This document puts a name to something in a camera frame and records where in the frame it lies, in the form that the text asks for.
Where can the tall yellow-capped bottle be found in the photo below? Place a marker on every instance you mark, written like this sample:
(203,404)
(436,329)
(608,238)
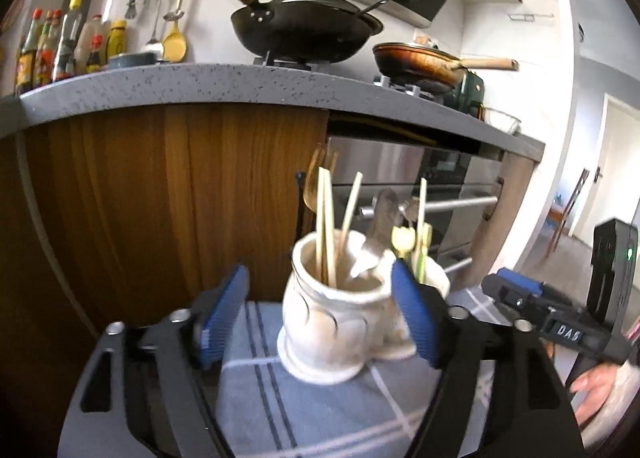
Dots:
(65,38)

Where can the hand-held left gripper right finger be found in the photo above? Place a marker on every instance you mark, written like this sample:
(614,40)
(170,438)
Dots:
(415,318)

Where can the narrow wooden cabinet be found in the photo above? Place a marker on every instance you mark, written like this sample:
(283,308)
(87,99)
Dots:
(510,198)

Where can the black wok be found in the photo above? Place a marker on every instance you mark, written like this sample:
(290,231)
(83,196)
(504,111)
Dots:
(300,33)

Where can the white interior door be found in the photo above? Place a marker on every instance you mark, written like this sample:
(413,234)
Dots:
(620,163)

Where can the stainless steel built-in oven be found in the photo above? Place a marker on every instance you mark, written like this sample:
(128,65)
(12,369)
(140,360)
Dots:
(380,163)

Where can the yellow bottle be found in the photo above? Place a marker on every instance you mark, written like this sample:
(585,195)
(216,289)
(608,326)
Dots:
(117,40)

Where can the blue-grey striped dish towel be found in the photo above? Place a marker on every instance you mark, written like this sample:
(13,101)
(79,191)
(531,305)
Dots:
(300,413)

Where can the silver metal spoon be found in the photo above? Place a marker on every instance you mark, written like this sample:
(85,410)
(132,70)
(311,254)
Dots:
(385,213)

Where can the wall towel rack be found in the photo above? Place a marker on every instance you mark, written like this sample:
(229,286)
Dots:
(530,16)

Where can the wooden cabinet door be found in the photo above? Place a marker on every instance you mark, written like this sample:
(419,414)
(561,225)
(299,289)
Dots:
(150,198)

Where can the person's right hand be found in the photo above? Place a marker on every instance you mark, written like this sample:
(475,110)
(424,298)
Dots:
(595,388)

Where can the wooden chair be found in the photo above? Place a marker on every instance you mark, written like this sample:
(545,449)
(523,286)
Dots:
(570,208)

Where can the pale wooden chopstick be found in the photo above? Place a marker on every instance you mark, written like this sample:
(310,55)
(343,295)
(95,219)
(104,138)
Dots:
(423,203)
(330,218)
(352,208)
(320,213)

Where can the pale yellow plastic fork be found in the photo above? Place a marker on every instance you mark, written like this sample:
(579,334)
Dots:
(402,238)

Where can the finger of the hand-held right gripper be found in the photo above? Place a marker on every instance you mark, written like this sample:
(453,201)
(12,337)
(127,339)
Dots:
(505,293)
(525,280)

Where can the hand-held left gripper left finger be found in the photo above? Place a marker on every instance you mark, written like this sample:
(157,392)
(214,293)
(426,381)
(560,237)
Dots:
(225,313)

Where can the metal hanging ladle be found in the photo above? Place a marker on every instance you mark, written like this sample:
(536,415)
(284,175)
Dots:
(156,43)

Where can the clear glass bowl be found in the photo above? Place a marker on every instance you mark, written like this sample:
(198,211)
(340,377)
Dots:
(505,120)

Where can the grey speckled countertop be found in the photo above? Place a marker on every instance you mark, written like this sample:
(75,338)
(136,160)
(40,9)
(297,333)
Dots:
(200,83)

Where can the white ceramic utensil holder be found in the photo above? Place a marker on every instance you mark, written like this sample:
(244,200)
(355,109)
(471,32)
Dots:
(325,328)

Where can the white soup spoon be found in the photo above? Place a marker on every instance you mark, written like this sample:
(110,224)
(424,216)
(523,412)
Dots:
(365,260)

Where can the pale green plastic utensil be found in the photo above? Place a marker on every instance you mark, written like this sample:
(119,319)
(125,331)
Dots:
(424,248)

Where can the metal spatula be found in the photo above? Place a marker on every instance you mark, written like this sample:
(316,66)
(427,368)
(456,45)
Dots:
(372,5)

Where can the dark green pot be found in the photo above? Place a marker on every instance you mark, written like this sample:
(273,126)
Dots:
(470,90)

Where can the wooden fork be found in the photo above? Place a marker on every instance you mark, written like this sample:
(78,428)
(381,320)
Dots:
(322,158)

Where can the blue-grey pot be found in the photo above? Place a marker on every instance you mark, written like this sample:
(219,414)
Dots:
(132,60)

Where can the gas stove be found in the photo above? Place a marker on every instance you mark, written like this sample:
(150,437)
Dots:
(400,83)

